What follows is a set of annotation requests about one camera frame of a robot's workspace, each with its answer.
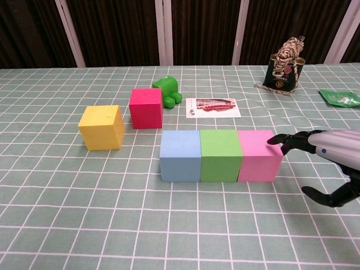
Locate white picture card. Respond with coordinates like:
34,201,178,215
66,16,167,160
185,97,242,119

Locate blue cube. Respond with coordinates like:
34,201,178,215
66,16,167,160
159,130,202,183

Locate white double frame post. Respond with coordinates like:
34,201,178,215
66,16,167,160
154,0,174,67

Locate yellow cube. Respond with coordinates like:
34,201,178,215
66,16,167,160
78,105,125,151

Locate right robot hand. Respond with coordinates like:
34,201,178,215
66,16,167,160
266,129,360,208

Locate green plastic toy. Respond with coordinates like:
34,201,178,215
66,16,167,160
152,75,183,109

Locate braided beige rope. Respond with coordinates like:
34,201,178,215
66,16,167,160
254,35,306,96

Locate dark green gift box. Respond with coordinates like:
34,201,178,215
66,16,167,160
263,53,307,95

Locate pink cube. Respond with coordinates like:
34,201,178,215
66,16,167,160
237,129,284,183

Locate dark brown curtain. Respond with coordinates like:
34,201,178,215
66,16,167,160
0,0,360,70

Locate green checkered tablecloth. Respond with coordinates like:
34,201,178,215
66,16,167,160
0,63,360,270

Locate red cube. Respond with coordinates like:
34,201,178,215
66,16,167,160
128,88,164,130

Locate green cube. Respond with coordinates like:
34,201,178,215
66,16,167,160
199,129,244,183

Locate green foil packet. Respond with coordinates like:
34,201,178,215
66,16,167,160
318,88,360,108

